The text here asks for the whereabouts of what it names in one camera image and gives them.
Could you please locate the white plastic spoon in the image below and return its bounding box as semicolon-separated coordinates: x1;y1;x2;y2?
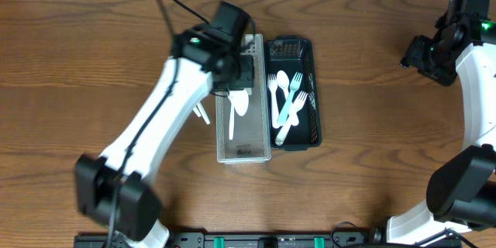
232;89;249;116
228;91;236;140
197;102;211;125
275;70;301;127
193;106;202;117

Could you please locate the white plastic fork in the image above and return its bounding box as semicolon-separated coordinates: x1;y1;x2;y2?
267;74;281;129
275;91;308;146

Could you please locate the light teal plastic fork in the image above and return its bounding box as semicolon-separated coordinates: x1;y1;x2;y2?
276;71;304;127

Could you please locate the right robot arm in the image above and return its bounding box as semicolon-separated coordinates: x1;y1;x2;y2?
368;0;495;247

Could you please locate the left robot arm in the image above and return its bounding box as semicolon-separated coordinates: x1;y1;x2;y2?
74;2;254;247

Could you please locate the black plastic basket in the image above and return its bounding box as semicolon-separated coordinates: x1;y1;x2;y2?
264;36;322;151

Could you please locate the clear plastic basket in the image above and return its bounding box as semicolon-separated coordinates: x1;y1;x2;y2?
215;33;271;164

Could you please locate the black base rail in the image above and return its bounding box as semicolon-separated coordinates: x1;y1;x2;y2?
73;229;463;248

